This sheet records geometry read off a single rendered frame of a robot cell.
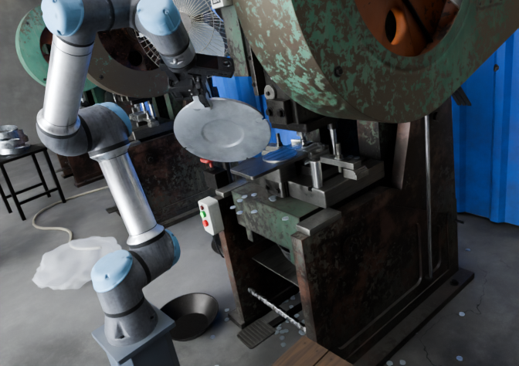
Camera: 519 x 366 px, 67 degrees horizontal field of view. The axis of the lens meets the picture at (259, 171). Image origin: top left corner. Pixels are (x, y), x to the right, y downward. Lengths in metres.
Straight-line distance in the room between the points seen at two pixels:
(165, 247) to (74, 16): 0.69
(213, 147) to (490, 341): 1.23
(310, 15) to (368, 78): 0.21
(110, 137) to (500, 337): 1.52
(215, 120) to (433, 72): 0.60
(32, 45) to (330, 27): 3.51
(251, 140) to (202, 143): 0.15
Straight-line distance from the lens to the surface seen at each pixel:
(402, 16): 1.18
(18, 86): 7.68
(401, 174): 1.49
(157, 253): 1.22
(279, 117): 1.34
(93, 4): 0.86
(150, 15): 0.83
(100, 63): 2.46
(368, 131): 1.47
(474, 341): 1.77
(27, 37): 4.13
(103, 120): 1.15
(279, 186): 1.36
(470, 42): 1.31
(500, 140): 2.30
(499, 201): 2.43
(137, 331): 1.24
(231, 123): 1.16
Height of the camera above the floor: 1.21
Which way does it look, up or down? 20 degrees down
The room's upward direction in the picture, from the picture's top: 10 degrees counter-clockwise
